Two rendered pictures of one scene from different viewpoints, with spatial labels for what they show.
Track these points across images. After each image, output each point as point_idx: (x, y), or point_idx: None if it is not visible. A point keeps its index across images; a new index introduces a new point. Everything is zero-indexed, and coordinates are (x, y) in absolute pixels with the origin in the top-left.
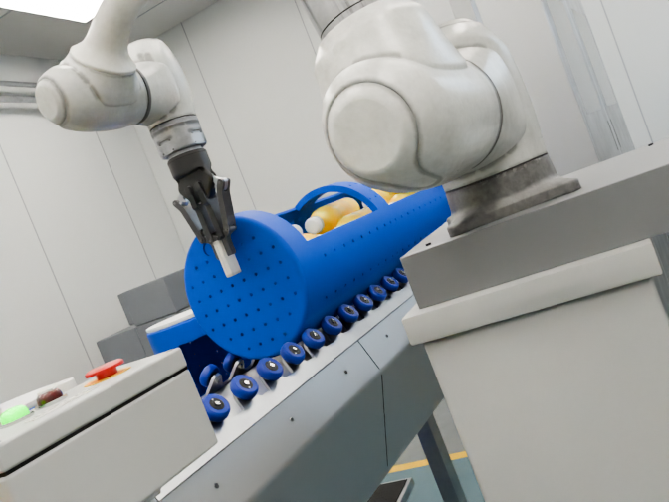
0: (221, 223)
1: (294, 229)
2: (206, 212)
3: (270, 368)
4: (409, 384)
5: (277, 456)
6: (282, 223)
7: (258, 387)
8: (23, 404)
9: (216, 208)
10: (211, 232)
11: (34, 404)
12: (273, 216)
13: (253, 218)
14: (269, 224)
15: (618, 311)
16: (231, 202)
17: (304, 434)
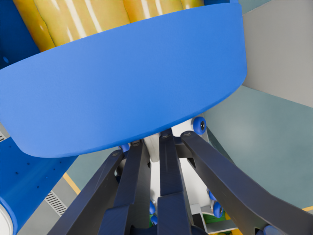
0: (180, 164)
1: (241, 15)
2: (142, 201)
3: (203, 127)
4: None
5: (207, 136)
6: (239, 31)
7: (209, 143)
8: (1, 219)
9: (185, 191)
10: (149, 169)
11: (6, 211)
12: (224, 23)
13: (221, 95)
14: (240, 75)
15: None
16: (233, 165)
17: (203, 115)
